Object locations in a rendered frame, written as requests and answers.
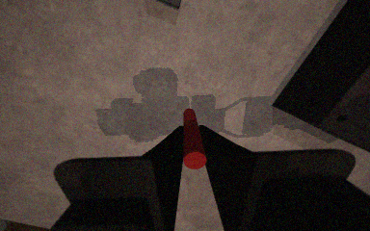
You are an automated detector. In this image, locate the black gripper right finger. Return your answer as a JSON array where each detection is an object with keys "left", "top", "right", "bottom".
[{"left": 198, "top": 125, "right": 356, "bottom": 231}]

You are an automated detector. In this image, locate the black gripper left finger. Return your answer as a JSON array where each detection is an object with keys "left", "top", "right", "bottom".
[{"left": 53, "top": 126, "right": 184, "bottom": 231}]

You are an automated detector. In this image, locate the red peg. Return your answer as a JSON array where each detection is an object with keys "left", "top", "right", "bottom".
[{"left": 183, "top": 109, "right": 207, "bottom": 169}]

